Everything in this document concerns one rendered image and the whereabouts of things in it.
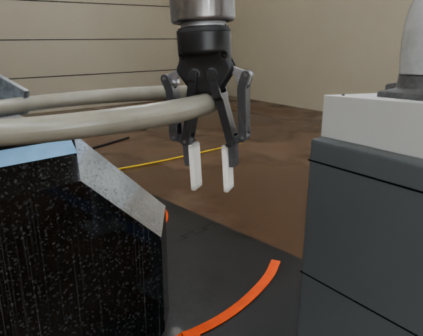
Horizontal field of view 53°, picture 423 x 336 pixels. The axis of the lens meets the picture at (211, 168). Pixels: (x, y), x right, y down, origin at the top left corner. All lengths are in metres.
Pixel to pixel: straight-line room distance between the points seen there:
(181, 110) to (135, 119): 0.07
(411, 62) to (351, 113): 0.18
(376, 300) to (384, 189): 0.29
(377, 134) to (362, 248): 0.28
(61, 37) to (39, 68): 0.53
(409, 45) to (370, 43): 4.80
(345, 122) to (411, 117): 0.17
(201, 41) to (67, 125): 0.21
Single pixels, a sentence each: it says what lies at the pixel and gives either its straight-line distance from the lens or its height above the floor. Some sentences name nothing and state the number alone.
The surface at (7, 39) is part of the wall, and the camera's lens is 6.42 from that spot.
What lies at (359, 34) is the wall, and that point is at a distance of 6.03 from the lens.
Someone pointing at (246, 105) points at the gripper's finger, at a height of 0.97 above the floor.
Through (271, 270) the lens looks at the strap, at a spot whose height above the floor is 0.02.
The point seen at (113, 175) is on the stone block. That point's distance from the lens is 1.05.
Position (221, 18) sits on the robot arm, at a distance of 0.59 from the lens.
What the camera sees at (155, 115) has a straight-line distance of 0.51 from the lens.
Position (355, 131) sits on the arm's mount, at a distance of 1.12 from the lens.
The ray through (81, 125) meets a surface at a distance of 0.49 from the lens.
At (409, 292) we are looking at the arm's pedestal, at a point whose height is 0.50.
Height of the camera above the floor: 1.06
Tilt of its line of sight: 17 degrees down
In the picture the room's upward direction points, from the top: straight up
